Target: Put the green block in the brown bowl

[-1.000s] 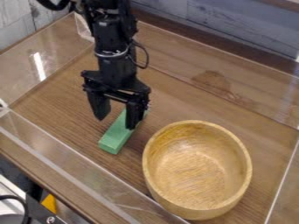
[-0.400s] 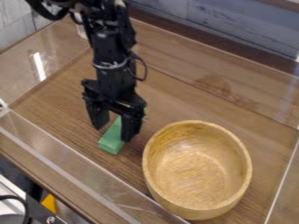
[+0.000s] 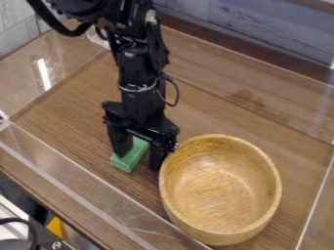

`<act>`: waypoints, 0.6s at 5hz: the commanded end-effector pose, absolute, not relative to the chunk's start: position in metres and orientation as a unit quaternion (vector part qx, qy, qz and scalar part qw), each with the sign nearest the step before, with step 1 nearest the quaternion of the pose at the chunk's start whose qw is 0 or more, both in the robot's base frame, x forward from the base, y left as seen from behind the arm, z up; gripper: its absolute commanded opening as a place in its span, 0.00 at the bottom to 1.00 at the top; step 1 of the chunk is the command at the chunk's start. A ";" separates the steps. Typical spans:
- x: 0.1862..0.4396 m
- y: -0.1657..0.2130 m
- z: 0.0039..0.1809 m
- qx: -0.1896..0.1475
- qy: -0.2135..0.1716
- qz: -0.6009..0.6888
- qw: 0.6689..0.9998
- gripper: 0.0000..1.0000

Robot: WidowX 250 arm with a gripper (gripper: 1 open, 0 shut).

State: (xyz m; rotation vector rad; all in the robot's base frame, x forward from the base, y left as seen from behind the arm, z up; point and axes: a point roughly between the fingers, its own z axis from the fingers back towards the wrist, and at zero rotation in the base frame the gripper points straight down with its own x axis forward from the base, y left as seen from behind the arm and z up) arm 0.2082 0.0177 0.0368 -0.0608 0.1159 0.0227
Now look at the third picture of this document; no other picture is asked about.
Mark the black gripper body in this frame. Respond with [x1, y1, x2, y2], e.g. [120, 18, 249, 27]
[102, 49, 181, 144]

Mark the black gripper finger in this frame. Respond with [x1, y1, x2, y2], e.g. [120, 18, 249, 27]
[106, 122, 134, 157]
[149, 141, 176, 171]

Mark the green rectangular block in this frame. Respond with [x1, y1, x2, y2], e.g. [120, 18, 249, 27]
[110, 138, 149, 173]

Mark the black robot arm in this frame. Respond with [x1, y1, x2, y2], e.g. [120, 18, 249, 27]
[27, 0, 180, 170]

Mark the brown wooden bowl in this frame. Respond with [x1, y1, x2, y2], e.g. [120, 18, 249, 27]
[160, 134, 282, 246]

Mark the yellow black device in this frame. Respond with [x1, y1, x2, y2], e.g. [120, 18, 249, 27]
[29, 217, 75, 250]

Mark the black cable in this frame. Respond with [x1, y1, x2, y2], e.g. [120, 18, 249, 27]
[154, 72, 181, 107]

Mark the clear acrylic enclosure wall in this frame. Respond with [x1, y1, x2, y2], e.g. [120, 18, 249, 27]
[0, 117, 212, 250]

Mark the clear acrylic corner bracket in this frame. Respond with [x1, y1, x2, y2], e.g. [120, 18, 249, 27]
[86, 27, 110, 50]

